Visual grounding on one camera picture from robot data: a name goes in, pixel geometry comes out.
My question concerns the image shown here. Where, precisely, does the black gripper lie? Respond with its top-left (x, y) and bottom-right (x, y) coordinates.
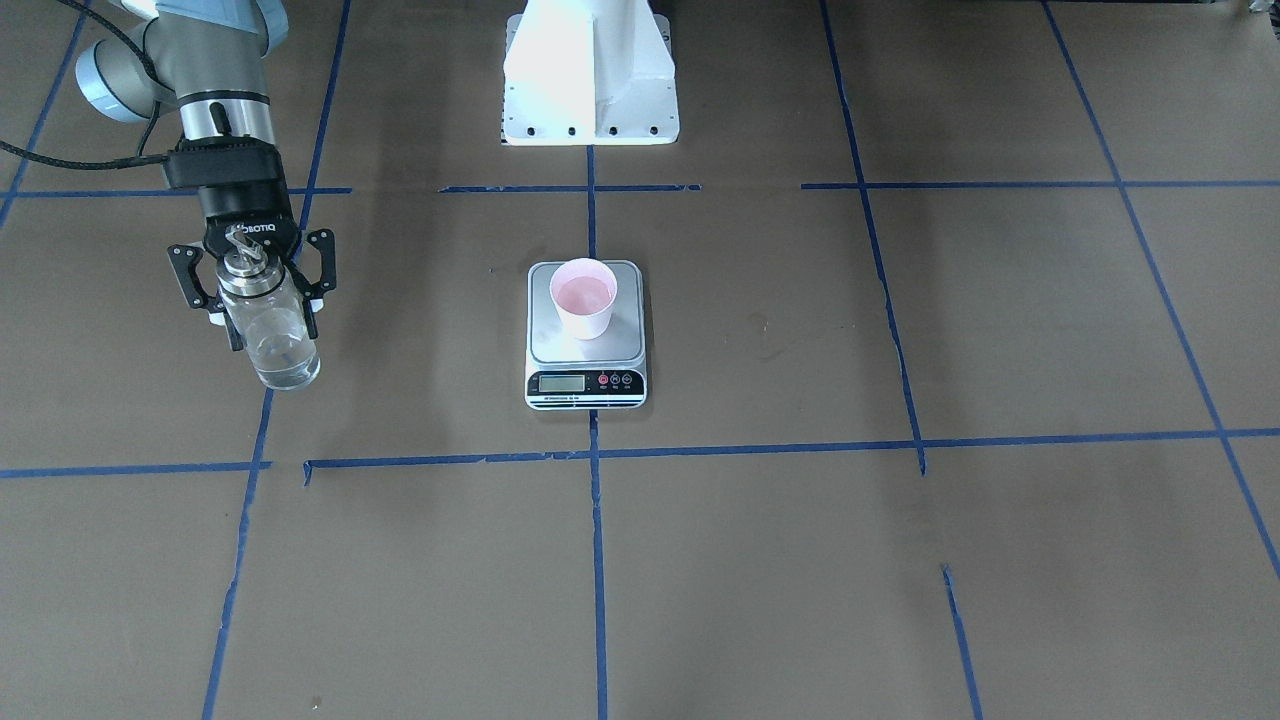
top-left (166, 181), bottom-right (337, 352)

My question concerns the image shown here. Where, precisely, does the clear glass sauce bottle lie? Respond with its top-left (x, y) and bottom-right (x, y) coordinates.
top-left (216, 224), bottom-right (320, 391)

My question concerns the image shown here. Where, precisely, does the pink paper cup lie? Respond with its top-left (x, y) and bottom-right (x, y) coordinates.
top-left (549, 258), bottom-right (618, 340)

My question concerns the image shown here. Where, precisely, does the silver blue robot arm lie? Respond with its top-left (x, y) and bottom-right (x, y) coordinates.
top-left (76, 1), bottom-right (337, 337)

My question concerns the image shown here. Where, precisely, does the silver digital kitchen scale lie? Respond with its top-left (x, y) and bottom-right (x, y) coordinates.
top-left (524, 260), bottom-right (649, 411)

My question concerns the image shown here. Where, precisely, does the brown paper table cover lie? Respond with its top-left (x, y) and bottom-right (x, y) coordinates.
top-left (3, 1), bottom-right (1277, 719)

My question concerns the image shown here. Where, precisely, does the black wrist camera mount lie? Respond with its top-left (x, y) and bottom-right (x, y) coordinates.
top-left (163, 137), bottom-right (285, 190)

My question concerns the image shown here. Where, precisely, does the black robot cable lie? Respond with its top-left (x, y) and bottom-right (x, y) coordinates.
top-left (0, 0), bottom-right (180, 170)

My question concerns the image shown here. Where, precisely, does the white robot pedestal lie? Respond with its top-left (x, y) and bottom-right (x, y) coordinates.
top-left (500, 1), bottom-right (681, 146)

